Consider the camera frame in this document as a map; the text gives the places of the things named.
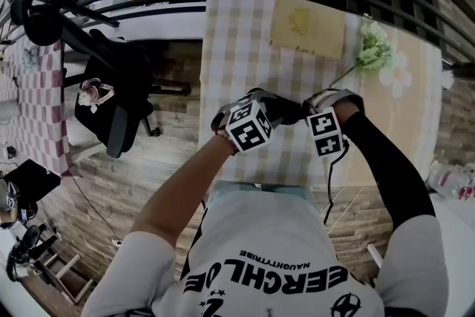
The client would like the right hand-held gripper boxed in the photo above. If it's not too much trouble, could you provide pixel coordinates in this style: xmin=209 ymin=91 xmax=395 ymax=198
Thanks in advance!
xmin=302 ymin=88 xmax=365 ymax=157

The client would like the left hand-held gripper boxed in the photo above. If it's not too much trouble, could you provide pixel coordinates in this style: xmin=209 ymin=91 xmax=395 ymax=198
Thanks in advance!
xmin=210 ymin=87 xmax=276 ymax=154

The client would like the black glasses case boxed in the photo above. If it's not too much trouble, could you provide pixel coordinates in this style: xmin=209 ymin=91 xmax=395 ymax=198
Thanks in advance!
xmin=261 ymin=94 xmax=304 ymax=128

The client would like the person's left forearm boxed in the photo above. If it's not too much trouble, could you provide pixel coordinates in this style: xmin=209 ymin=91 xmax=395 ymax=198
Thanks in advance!
xmin=128 ymin=130 xmax=239 ymax=267

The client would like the person's right forearm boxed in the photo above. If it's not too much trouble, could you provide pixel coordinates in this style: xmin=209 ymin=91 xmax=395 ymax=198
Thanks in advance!
xmin=335 ymin=108 xmax=437 ymax=232

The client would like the beige checked tablecloth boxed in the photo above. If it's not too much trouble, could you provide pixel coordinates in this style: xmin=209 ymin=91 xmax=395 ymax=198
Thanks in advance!
xmin=197 ymin=0 xmax=445 ymax=187

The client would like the white green artificial flower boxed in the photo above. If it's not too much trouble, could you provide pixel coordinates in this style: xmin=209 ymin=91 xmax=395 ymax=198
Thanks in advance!
xmin=327 ymin=12 xmax=395 ymax=91

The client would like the brown cardboard book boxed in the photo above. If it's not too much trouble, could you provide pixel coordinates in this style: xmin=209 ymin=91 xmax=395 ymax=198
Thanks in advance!
xmin=268 ymin=0 xmax=347 ymax=61

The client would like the white printed t-shirt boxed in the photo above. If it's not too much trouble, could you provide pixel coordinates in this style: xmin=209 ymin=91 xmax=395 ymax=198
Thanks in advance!
xmin=80 ymin=180 xmax=451 ymax=317

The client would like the pack of plastic bottles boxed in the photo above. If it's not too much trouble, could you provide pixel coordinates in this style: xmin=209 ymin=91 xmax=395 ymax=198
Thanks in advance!
xmin=425 ymin=158 xmax=475 ymax=202

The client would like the black office chair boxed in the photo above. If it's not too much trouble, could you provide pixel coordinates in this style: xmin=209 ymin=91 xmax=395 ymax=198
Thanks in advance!
xmin=10 ymin=0 xmax=192 ymax=160

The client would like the pink small bag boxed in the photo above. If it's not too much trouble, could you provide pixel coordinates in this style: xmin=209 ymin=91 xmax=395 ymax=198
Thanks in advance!
xmin=76 ymin=77 xmax=115 ymax=115

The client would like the pink checked tablecloth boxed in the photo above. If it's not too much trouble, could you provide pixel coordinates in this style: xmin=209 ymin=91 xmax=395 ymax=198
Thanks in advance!
xmin=0 ymin=39 xmax=76 ymax=178

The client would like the black bag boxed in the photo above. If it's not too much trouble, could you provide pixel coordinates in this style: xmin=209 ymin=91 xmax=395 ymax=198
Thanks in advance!
xmin=0 ymin=158 xmax=62 ymax=224

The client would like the wooden stool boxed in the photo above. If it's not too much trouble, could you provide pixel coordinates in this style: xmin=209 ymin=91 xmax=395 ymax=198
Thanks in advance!
xmin=36 ymin=251 xmax=94 ymax=306

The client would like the black stand device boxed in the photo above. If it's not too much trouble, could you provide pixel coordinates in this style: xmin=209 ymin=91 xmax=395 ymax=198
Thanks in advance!
xmin=6 ymin=223 xmax=62 ymax=284

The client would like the red wrist bracelet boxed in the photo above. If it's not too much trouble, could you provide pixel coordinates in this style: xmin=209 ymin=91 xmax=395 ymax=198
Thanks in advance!
xmin=214 ymin=128 xmax=240 ymax=156

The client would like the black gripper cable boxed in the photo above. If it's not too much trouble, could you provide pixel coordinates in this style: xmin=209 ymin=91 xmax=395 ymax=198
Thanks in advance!
xmin=321 ymin=135 xmax=350 ymax=228

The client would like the thin floor cable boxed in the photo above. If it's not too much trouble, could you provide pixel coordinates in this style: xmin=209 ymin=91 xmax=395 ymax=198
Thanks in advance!
xmin=72 ymin=177 xmax=122 ymax=246

